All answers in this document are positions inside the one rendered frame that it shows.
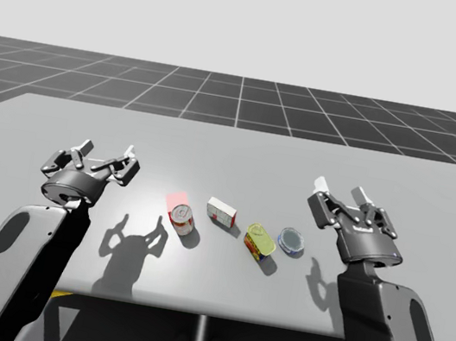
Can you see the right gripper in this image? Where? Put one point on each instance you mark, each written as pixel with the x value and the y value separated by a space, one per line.
pixel 367 242

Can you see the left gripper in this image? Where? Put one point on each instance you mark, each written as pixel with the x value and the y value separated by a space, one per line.
pixel 72 187

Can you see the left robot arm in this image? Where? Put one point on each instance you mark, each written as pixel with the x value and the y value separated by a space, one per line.
pixel 16 257

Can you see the pink cube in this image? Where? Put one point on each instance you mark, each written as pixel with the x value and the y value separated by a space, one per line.
pixel 176 202

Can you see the blue flat can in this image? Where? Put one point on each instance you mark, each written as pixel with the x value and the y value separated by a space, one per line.
pixel 291 240

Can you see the green and blue rectangular can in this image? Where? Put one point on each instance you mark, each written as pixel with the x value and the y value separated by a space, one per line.
pixel 260 241

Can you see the red and white can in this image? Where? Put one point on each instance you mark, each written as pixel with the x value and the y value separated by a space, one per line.
pixel 183 218

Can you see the red and white carton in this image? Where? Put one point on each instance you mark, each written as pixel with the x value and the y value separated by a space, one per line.
pixel 221 213

